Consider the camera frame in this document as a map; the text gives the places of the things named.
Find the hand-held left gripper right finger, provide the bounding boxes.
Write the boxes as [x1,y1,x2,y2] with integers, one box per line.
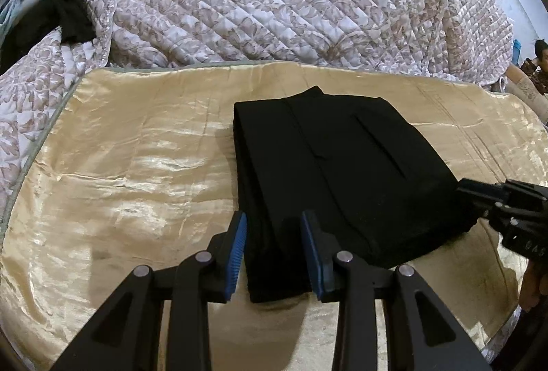
[300,209,493,371]

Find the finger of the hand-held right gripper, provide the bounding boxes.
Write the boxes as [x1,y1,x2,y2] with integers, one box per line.
[455,177,511,222]

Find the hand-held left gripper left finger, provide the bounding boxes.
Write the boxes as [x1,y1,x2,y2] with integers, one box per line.
[50,210,249,371]

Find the black pants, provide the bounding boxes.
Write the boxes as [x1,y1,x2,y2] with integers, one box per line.
[233,85,478,304]

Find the person's right hand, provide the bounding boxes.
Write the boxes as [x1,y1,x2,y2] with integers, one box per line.
[518,259,548,312]

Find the gold satin bed sheet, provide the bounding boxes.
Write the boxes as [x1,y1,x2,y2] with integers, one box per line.
[0,62,548,371]

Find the black cloth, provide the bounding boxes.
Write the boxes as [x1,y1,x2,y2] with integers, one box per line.
[2,0,96,60]

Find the light blue cloth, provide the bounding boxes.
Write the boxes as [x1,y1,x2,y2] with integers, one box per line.
[0,0,30,40]

